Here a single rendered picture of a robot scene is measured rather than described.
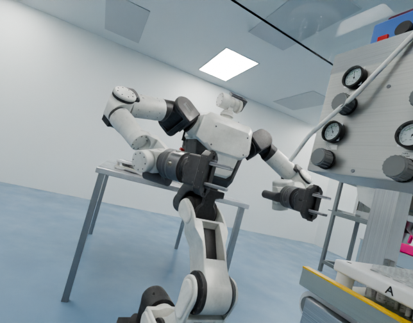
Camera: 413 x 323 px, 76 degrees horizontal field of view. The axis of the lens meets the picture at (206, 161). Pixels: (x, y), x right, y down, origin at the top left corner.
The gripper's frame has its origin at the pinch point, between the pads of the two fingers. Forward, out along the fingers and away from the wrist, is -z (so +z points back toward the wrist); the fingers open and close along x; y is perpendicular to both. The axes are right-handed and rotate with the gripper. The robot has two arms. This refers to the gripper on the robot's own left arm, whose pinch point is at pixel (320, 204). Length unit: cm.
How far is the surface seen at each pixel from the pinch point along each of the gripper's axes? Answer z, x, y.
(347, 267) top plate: -37.5, 8.9, 26.0
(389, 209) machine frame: -23.8, -3.2, 1.1
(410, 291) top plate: -46, 8, 24
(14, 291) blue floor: 115, 98, 102
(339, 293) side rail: -38.7, 12.9, 27.9
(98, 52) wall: 449, -163, 147
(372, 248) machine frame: -21.9, 7.2, 1.4
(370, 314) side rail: -44, 13, 27
